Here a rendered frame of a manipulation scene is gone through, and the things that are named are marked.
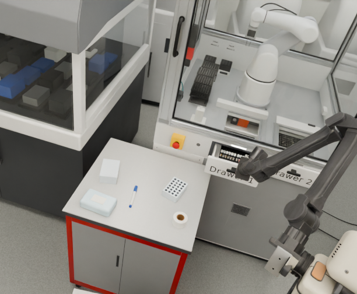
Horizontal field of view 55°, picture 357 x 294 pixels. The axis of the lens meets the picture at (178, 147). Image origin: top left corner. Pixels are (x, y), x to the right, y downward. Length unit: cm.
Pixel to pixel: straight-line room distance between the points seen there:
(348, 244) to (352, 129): 43
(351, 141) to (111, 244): 115
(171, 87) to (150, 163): 44
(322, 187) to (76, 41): 111
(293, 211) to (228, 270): 139
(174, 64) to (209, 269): 141
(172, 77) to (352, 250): 112
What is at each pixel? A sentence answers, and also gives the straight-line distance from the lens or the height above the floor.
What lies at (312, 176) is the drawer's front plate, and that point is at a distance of 200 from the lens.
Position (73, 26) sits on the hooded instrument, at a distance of 154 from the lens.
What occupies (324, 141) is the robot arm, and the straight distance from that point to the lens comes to 139.
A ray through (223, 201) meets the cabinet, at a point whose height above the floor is 50.
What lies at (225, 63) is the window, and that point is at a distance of 169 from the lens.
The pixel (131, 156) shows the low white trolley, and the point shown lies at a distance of 196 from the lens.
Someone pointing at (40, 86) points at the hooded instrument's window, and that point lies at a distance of 180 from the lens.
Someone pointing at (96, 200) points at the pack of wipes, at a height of 81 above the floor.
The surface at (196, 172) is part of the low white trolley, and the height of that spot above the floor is 76.
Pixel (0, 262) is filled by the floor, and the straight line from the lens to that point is 250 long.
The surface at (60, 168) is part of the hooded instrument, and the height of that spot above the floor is 55.
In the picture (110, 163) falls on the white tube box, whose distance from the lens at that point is 183.
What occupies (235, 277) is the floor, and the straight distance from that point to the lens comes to 252.
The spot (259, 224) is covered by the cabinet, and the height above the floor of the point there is 39.
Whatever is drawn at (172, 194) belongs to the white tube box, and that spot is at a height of 80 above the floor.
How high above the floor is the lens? 208
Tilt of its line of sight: 40 degrees down
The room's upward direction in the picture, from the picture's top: 13 degrees clockwise
